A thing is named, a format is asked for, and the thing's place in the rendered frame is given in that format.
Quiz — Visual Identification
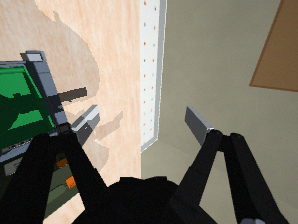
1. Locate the green bin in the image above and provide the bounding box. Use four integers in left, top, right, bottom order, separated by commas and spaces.
0, 67, 55, 150

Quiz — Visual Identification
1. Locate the dark grey metal shelf rack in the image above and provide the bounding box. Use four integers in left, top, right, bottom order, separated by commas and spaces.
0, 50, 69, 163

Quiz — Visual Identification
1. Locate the dark green tool case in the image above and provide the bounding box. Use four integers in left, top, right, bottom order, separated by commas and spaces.
0, 153, 79, 220

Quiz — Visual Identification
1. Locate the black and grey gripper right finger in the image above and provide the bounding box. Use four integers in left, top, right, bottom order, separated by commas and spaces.
160, 106, 290, 224

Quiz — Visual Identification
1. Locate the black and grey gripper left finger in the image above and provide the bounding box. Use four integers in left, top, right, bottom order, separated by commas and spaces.
0, 105, 128, 224

